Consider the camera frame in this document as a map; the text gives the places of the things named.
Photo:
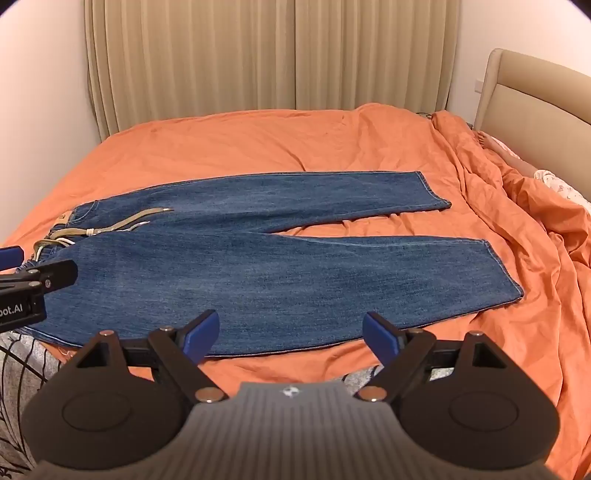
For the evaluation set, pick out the beige padded headboard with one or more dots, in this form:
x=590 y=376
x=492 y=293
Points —
x=531 y=92

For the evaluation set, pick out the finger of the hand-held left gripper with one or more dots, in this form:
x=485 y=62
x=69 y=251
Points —
x=55 y=273
x=10 y=257

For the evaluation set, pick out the white floral cloth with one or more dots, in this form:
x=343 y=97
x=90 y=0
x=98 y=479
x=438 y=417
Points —
x=561 y=184

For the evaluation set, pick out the beige fabric belt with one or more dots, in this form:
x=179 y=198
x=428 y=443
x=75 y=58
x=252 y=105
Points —
x=129 y=222

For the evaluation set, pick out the another person's forearm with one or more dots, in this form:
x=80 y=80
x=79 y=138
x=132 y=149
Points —
x=512 y=160

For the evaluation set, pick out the orange blanket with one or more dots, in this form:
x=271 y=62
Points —
x=277 y=138

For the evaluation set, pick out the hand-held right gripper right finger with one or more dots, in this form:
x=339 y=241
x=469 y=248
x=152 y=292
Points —
x=378 y=333

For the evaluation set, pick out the blue denim pants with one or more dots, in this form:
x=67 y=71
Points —
x=277 y=277

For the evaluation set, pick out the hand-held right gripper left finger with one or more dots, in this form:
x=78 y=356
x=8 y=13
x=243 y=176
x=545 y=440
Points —
x=203 y=333

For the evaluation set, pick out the beige pleated curtain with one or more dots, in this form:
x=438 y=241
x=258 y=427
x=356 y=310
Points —
x=277 y=55

